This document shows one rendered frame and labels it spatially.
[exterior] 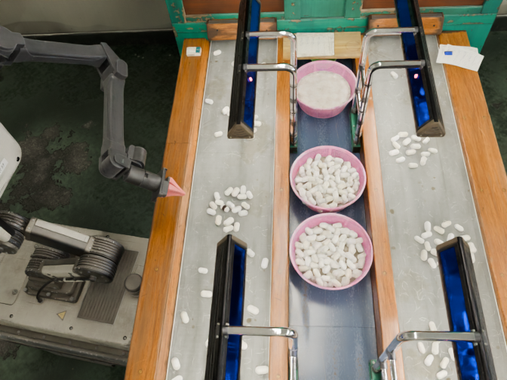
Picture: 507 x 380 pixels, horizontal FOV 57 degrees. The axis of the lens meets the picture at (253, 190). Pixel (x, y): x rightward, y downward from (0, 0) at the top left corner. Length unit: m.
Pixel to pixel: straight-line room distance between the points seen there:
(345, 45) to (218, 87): 0.56
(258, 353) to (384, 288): 0.43
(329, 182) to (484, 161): 0.55
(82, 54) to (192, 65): 0.56
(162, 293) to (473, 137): 1.22
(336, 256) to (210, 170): 0.56
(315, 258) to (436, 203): 0.46
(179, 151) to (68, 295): 0.69
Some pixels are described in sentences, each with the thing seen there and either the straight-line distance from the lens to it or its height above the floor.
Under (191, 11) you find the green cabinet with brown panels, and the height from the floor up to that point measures 0.89.
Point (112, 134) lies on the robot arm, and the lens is 1.51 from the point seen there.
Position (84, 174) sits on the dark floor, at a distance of 2.84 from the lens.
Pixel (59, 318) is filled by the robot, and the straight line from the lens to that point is 1.95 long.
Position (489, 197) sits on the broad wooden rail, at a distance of 1.74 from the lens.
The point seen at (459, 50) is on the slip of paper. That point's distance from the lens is 2.16.
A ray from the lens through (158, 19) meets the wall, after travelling 3.28.
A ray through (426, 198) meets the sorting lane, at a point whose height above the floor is 0.74.
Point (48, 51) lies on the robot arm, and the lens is 1.59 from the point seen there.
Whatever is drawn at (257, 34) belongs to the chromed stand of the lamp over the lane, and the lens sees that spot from 1.61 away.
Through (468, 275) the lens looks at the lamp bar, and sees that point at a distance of 1.19.
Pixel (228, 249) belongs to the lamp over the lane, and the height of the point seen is 1.11.
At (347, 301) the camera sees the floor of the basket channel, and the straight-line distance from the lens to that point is 1.57.
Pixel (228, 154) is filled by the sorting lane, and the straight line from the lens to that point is 1.76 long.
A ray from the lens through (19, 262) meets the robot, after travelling 2.13.
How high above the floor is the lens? 2.16
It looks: 59 degrees down
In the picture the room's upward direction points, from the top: 8 degrees counter-clockwise
